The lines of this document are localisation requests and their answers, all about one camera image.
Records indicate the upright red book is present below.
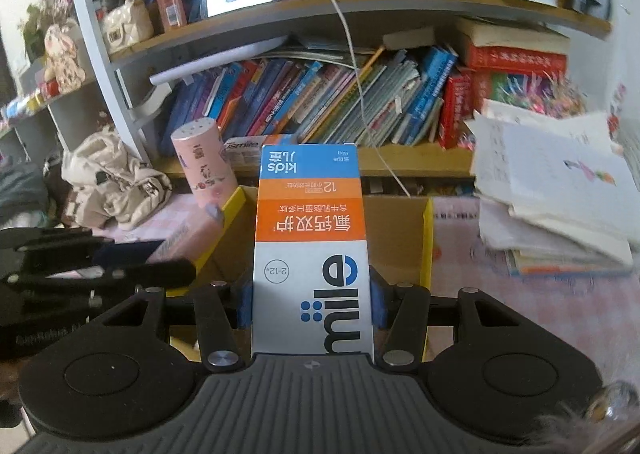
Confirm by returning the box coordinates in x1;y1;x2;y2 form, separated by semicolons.
436;68;477;151

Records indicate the pink checkered tablecloth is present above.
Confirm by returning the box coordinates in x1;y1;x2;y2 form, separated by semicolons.
65;178;640;387

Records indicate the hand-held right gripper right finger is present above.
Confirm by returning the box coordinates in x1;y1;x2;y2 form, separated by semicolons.
369;265;527;374

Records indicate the dark cloth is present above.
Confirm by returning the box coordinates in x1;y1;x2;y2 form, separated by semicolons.
0;161;67;231

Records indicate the stack of white workbooks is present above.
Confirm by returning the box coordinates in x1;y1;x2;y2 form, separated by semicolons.
464;101;637;279

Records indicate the cream handbag with pearl handle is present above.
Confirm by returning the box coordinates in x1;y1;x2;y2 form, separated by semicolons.
100;0;155;54

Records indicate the beige canvas bag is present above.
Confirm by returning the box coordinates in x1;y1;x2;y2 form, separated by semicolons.
60;131;174;231

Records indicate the pink patterned cylinder bottle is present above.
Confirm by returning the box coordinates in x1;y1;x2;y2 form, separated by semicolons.
171;118;239;211

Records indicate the pink pouch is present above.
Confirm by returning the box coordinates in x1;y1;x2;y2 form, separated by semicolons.
147;204;227;265

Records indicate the white orange toothpaste box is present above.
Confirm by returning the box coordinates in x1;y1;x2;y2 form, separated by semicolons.
251;144;376;365

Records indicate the white charging cable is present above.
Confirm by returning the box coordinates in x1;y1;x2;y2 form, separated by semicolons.
280;0;412;199

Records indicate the row of leaning colourful books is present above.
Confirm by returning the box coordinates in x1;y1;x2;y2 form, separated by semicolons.
160;46;473;151

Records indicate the flat white toothpaste box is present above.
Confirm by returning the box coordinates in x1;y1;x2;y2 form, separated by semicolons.
223;134;299;169

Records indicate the floral plush toy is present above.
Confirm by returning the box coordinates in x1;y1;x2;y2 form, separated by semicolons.
42;24;84;93

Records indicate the yellow cardboard box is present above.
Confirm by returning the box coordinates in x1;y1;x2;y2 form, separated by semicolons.
167;185;435;365

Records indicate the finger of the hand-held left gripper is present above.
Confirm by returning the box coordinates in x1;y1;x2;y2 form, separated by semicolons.
0;228;167;281
0;260;197;325

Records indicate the thick red dictionary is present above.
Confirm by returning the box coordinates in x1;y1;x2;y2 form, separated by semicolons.
454;16;572;80

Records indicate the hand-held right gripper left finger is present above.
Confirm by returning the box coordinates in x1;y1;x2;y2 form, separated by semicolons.
107;280;252;372

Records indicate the white frame wooden bookshelf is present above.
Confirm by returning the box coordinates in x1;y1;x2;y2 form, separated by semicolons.
64;0;615;181

